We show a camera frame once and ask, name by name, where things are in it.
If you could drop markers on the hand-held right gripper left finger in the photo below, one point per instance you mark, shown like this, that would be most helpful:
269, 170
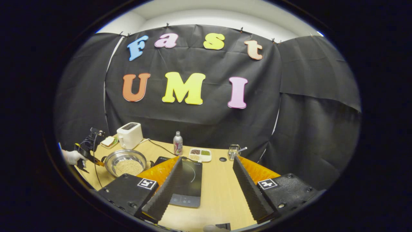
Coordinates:
162, 198

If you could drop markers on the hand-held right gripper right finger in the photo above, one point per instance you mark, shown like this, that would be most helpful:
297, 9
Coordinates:
251, 193

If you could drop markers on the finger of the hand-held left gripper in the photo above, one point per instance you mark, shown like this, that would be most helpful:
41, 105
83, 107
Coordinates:
99, 163

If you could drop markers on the stainless steel pot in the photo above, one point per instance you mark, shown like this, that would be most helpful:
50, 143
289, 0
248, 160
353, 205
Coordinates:
124, 155

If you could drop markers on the black induction cooktop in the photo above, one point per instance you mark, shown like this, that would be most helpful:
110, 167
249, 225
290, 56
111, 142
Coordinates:
190, 183

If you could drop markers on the sandwich with lettuce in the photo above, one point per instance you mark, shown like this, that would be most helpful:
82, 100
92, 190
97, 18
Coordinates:
108, 140

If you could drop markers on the small pale green tray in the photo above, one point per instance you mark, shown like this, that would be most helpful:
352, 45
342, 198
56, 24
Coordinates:
114, 144

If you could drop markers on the pile of soybeans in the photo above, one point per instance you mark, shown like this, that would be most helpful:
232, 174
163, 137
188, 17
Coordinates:
128, 167

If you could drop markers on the white toaster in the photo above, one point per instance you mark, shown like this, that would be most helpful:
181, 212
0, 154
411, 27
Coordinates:
130, 137

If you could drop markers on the silver drink bottle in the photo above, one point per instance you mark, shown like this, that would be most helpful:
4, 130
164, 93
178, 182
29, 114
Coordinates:
178, 145

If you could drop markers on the white divided bean dish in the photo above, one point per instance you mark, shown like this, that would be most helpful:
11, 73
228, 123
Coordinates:
200, 155

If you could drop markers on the ceiling light panel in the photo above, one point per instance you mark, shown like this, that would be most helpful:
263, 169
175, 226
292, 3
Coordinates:
320, 33

